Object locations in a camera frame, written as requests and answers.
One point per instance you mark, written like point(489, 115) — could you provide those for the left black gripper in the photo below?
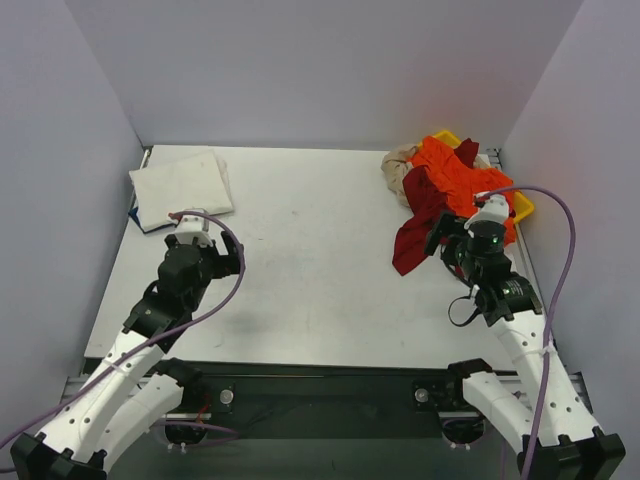
point(226, 257)

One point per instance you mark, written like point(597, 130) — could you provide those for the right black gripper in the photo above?
point(451, 232)

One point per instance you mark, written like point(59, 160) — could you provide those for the orange t shirt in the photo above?
point(461, 183)

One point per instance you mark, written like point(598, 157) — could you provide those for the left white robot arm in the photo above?
point(86, 443)

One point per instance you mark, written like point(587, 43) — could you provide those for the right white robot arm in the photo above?
point(554, 436)

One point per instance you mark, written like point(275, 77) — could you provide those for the dark red t shirt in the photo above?
point(426, 202)

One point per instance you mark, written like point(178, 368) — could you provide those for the beige t shirt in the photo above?
point(397, 164)

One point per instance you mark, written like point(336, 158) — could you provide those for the folded white t shirt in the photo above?
point(194, 182)

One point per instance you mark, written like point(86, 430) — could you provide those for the folded blue t shirt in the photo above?
point(134, 216)

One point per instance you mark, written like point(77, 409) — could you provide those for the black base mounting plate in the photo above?
point(291, 402)

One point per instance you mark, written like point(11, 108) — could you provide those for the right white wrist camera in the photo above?
point(494, 208)

